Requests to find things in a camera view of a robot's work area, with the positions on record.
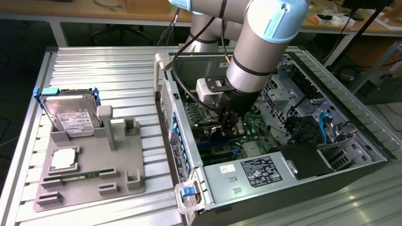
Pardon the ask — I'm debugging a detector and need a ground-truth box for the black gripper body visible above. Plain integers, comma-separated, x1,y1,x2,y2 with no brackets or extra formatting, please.
219,89,261,116

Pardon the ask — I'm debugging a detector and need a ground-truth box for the black graphics card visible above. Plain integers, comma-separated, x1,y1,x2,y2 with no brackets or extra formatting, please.
203,119,249,142

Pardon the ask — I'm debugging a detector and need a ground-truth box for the CPU socket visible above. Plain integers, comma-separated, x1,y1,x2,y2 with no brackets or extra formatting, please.
201,105,221,118

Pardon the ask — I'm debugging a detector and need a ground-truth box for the blue expansion slot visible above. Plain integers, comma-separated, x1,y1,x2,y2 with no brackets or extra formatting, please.
197,140,233,149

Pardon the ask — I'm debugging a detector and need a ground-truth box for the green motherboard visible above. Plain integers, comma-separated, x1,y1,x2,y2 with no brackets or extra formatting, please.
183,93,278,166

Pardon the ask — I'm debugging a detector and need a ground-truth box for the silver perforated disk bay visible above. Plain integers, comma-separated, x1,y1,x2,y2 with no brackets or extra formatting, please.
261,74,301,112

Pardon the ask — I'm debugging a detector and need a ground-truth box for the black expansion slot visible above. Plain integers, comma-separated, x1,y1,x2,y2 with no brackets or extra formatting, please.
199,151,235,164

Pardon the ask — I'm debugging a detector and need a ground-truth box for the silver power supply unit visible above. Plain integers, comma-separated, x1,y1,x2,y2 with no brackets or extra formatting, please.
202,154,300,204

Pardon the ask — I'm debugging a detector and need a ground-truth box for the black plastic shroud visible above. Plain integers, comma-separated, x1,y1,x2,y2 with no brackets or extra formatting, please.
270,145,334,181

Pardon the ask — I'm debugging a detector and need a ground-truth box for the open black silver PC case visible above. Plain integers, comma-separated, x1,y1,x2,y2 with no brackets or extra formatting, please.
154,52,397,226

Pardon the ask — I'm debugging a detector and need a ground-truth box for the white orange bench device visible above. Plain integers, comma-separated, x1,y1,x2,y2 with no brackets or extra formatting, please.
309,14,356,26

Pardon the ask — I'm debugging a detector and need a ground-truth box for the grey plastic parts rack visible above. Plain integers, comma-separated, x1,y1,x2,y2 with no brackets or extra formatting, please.
32,105,149,212

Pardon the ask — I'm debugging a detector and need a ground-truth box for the dark grey cabinet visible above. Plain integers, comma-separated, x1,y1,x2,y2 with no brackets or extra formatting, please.
354,72,402,105

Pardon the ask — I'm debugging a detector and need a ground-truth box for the black office chair base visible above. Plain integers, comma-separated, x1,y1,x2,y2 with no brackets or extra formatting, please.
90,23,155,46

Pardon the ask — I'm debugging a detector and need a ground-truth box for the green RAM stick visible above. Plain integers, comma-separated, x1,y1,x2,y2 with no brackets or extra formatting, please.
59,172,102,181

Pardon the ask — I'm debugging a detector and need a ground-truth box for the black slanted stand pole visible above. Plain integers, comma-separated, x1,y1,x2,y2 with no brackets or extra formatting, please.
320,0,396,65

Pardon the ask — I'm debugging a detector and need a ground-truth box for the silver CPU chip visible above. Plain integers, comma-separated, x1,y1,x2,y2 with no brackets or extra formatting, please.
50,149,78,171

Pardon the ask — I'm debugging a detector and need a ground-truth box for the black monitor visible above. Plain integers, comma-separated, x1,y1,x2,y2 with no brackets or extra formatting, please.
341,0,393,10

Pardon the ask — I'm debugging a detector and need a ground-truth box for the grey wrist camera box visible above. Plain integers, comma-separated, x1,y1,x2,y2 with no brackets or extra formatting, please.
197,78,235,104

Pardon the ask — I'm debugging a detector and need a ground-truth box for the blue data wire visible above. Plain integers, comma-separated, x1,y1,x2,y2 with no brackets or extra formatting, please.
318,112,332,145

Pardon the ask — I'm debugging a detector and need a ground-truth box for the hard disk in blue bracket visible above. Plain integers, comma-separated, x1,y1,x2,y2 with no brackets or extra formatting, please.
32,86,102,138

